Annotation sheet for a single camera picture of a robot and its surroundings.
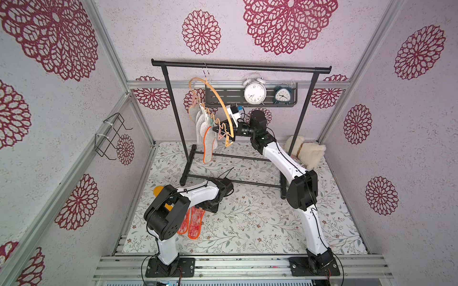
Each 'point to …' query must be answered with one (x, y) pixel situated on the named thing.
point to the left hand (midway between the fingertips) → (203, 207)
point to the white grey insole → (194, 108)
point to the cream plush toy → (310, 154)
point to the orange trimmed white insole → (208, 142)
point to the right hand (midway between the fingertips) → (212, 126)
